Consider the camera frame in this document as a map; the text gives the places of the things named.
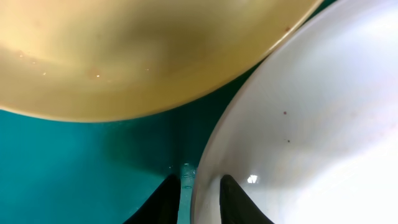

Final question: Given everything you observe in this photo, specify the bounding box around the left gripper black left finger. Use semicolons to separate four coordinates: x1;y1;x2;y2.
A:
123;174;181;224

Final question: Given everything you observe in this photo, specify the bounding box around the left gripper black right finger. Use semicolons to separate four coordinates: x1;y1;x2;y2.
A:
220;174;274;224

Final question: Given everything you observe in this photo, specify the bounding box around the white plate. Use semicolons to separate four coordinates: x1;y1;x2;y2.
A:
190;0;397;223

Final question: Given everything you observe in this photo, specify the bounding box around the teal plastic tray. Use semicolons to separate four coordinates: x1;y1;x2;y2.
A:
0;0;338;224

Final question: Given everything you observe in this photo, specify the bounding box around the yellow plate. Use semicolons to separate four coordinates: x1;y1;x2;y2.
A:
1;0;320;122

